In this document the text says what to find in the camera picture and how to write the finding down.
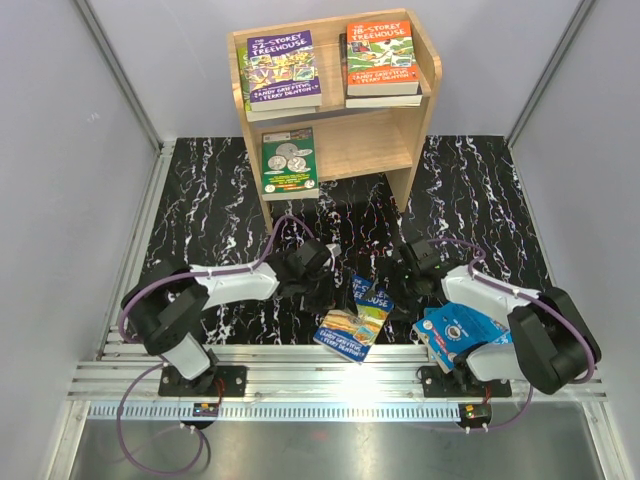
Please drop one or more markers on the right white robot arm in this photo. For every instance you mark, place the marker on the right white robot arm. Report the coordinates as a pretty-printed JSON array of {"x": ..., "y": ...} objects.
[{"x": 552, "y": 344}]

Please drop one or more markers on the purple 52-Storey Treehouse book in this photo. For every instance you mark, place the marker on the purple 52-Storey Treehouse book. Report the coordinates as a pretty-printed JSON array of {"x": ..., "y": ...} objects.
[{"x": 282, "y": 72}]

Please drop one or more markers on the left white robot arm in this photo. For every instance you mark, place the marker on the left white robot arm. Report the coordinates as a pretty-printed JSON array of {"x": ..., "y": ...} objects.
[{"x": 165, "y": 306}]

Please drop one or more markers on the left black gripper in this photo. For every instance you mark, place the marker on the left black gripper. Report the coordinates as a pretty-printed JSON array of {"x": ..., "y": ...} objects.
[{"x": 327, "y": 302}]

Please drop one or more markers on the green 65-Storey Treehouse book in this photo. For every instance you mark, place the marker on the green 65-Storey Treehouse book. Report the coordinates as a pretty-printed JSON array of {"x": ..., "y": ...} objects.
[{"x": 255, "y": 116}]

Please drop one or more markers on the dark blue 91-Storey Treehouse book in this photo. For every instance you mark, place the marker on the dark blue 91-Storey Treehouse book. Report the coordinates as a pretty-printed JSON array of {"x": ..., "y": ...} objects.
[{"x": 352, "y": 335}]

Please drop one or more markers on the blue Storey Treehouse book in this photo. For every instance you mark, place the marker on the blue Storey Treehouse book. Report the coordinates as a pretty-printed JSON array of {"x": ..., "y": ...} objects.
[{"x": 505, "y": 338}]

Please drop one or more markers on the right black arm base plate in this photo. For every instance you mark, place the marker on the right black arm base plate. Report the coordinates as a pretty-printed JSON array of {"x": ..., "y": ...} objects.
[{"x": 459, "y": 384}]

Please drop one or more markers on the black marble pattern mat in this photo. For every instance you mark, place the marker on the black marble pattern mat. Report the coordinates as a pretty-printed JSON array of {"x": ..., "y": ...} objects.
[{"x": 200, "y": 200}]

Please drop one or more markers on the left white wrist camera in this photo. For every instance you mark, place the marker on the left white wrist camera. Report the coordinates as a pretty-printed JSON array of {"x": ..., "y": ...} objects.
[{"x": 335, "y": 252}]

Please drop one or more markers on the green coin cover book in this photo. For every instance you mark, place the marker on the green coin cover book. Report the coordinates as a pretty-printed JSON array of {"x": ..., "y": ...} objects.
[{"x": 289, "y": 169}]

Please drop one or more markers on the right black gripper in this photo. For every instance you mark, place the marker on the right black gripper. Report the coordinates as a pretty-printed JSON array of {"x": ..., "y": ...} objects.
[{"x": 406, "y": 310}]

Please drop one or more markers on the light blue paperback book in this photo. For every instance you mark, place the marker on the light blue paperback book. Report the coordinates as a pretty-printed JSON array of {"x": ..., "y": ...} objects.
[{"x": 453, "y": 329}]

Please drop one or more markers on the aluminium rail frame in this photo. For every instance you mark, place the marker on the aluminium rail frame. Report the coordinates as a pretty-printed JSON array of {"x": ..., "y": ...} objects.
[{"x": 308, "y": 413}]

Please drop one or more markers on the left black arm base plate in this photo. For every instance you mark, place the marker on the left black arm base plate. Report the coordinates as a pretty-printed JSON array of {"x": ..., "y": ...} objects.
[{"x": 227, "y": 380}]

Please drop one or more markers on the dark Tale of Two Cities book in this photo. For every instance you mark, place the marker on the dark Tale of Two Cities book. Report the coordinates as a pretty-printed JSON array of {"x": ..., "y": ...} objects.
[{"x": 374, "y": 101}]

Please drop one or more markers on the orange 78-Storey Treehouse book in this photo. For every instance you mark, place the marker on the orange 78-Storey Treehouse book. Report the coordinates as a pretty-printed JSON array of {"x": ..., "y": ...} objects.
[{"x": 380, "y": 59}]

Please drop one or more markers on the wooden two-tier shelf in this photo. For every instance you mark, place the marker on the wooden two-tier shelf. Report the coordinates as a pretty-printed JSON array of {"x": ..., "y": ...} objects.
[{"x": 350, "y": 143}]

